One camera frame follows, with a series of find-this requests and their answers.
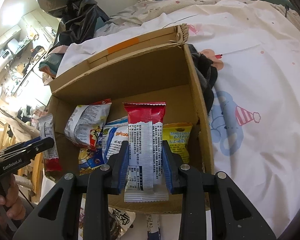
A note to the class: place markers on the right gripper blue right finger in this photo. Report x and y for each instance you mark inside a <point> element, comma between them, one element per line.
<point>170,165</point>

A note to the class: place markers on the white bed sheet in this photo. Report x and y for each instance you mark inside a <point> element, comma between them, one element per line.
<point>254,121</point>

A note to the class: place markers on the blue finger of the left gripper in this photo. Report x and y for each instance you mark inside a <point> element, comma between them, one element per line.
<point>38,147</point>
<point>32,141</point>

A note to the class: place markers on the grey floral duvet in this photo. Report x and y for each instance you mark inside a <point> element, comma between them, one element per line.
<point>144,11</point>

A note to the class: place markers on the yellow snack bag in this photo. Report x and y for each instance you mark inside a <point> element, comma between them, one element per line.
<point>177,135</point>

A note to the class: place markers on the red white snack bar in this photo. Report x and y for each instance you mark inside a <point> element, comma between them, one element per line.
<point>145,178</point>

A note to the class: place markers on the white black character packet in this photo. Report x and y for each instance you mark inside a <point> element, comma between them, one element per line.
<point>125,219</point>

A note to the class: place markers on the white purple snack bar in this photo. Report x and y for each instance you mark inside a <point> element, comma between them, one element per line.
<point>47,135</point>

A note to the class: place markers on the blue cartoon snack bag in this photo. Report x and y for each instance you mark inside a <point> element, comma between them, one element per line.
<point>89,159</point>

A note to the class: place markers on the black plastic bag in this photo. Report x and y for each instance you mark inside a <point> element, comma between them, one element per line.
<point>78,19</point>

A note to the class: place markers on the white blue snack bag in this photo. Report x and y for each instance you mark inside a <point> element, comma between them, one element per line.
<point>114,133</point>

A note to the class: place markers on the brown cardboard box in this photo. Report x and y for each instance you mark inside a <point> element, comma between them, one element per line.
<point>153,73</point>

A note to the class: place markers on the white microwave oven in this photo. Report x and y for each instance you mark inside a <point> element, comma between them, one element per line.
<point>5,58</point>

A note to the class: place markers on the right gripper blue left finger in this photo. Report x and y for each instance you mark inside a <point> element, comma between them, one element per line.
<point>119,164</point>

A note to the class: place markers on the dark brown snack packet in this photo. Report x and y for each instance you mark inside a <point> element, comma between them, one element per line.
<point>114,227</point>

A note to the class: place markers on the white grey snack bag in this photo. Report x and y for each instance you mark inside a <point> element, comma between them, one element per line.
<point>86,123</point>

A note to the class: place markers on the dark grey cloth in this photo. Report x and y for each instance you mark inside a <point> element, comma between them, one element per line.
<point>207,75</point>

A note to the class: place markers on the person left hand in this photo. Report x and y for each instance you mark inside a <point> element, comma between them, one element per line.
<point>16,209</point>

